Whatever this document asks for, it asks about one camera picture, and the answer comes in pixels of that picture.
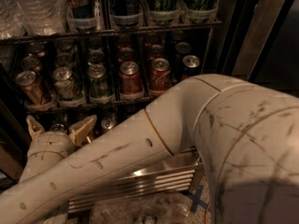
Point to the gold can second row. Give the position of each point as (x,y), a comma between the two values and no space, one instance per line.
(32,64)

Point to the white green 7up can front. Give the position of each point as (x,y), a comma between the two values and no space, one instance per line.
(65,84)

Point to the silver can bottom left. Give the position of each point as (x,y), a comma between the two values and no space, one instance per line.
(58,127)

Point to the white can second row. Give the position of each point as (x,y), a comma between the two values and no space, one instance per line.
(65,60)

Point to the tall blue can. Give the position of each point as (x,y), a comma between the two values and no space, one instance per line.
(125,0)

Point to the fridge door right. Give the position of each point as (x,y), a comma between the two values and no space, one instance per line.
(249,29)

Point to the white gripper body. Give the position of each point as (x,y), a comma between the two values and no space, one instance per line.
(49,144)

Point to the blue tape cross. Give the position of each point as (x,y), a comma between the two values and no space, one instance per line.
(196,199)

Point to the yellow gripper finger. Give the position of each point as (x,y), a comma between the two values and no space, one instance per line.
(34,127)
(80,130)

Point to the red can second row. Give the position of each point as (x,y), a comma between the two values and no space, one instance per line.
(126,55)

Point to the red coca cola can front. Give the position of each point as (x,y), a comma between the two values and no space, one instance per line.
(159,74)

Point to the red brown can front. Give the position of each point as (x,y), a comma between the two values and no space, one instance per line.
(130,78)

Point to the clear water bottle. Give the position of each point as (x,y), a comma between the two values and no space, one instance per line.
(43,17)

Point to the pepsi can second row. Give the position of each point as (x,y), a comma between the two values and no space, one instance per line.
(182,49)

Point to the blue pepsi can front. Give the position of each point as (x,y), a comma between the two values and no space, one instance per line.
(190,66)

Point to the coca cola can second row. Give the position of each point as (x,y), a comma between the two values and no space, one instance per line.
(155,51)

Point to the gold can front left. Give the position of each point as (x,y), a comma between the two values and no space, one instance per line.
(33,87)

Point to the tall red bull can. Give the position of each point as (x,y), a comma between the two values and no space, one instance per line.
(79,0)

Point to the silver can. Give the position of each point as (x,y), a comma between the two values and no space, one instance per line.
(108,123)
(58,127)

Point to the green can second row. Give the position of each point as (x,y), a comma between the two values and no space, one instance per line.
(95,57)

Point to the clear plastic container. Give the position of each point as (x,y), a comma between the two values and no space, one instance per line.
(154,209)

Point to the silver can bottom middle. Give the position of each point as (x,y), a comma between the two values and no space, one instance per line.
(108,123)

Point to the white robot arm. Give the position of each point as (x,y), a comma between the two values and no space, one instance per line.
(246,135)

